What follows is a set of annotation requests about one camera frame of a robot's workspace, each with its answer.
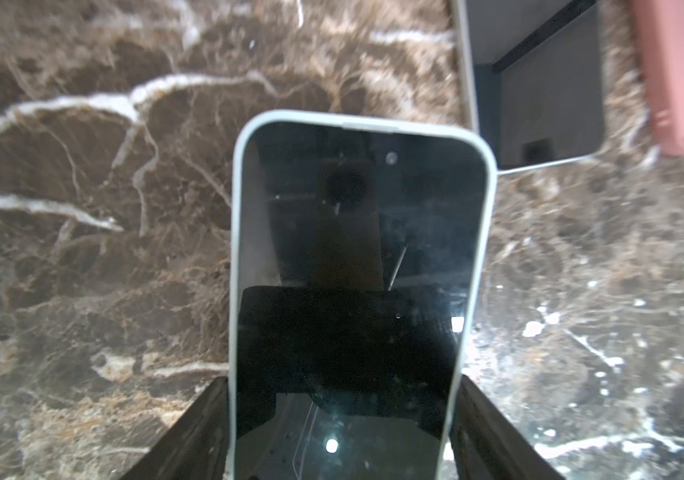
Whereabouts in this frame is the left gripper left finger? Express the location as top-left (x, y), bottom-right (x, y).
top-left (122, 377), bottom-right (229, 480)

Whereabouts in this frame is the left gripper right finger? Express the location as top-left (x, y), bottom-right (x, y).
top-left (450, 376), bottom-right (563, 480)

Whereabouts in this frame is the phone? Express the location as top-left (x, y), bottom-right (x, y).
top-left (451, 0), bottom-right (606, 174)
top-left (229, 109), bottom-right (497, 479)

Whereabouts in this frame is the pink phone case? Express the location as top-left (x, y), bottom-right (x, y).
top-left (628, 0), bottom-right (684, 158)

